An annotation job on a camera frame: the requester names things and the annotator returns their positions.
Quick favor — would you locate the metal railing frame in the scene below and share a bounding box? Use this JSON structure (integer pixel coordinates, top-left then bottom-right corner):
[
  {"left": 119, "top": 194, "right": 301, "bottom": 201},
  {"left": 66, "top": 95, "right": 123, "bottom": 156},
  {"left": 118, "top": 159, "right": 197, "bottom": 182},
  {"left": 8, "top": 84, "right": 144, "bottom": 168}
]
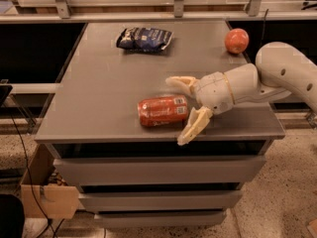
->
[{"left": 1, "top": 0, "right": 317, "bottom": 24}]

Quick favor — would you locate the orange red apple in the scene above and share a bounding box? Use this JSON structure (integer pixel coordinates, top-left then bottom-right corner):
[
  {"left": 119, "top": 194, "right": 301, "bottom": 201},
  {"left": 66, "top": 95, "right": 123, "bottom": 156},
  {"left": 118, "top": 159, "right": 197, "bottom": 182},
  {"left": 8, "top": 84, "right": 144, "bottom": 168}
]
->
[{"left": 225, "top": 28, "right": 250, "bottom": 55}]

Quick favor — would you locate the red coke can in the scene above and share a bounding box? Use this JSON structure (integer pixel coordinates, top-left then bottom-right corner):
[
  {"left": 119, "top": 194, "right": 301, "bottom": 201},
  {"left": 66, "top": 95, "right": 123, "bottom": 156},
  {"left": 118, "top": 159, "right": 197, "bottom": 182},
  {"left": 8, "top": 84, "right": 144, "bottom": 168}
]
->
[{"left": 138, "top": 95, "right": 188, "bottom": 127}]

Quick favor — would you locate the cardboard box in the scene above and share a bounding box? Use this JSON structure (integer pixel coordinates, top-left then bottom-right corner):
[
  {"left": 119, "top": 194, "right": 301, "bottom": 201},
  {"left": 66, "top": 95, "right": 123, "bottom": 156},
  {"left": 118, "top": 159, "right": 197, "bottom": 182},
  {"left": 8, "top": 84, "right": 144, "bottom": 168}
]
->
[{"left": 21, "top": 145, "right": 79, "bottom": 219}]

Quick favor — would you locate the blue chip bag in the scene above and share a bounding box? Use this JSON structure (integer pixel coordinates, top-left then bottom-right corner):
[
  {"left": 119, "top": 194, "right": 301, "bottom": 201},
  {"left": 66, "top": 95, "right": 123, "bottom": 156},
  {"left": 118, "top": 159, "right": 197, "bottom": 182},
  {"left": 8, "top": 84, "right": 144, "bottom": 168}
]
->
[{"left": 116, "top": 27, "right": 173, "bottom": 53}]

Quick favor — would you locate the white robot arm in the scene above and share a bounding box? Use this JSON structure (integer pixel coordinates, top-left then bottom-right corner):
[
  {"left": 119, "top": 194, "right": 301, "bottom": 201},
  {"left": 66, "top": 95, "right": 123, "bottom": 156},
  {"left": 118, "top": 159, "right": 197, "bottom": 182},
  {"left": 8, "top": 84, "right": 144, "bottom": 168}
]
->
[{"left": 165, "top": 42, "right": 317, "bottom": 146}]

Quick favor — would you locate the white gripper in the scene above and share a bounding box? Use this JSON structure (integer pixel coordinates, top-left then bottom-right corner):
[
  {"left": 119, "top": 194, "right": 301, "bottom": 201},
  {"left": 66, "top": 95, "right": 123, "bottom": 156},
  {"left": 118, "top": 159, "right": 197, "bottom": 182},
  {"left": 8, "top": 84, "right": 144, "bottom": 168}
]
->
[{"left": 165, "top": 72, "right": 235, "bottom": 146}]

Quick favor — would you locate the grey drawer cabinet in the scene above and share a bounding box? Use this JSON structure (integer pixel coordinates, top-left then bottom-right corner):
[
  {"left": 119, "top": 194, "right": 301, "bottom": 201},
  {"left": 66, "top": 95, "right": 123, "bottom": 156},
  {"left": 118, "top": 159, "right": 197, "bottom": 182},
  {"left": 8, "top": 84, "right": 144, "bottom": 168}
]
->
[{"left": 36, "top": 21, "right": 284, "bottom": 227}]

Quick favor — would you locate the black cable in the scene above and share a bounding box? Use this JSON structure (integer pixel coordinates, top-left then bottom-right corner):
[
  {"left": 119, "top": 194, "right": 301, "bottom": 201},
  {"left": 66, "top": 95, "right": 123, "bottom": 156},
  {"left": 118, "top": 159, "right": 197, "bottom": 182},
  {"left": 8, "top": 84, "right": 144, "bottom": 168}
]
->
[{"left": 6, "top": 109, "right": 67, "bottom": 238}]

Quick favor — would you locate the black chair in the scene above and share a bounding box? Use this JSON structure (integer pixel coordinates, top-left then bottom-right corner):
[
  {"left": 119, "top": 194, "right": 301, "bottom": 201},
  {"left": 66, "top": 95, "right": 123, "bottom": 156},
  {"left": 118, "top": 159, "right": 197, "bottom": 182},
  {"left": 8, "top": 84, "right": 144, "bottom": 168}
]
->
[{"left": 0, "top": 194, "right": 25, "bottom": 238}]

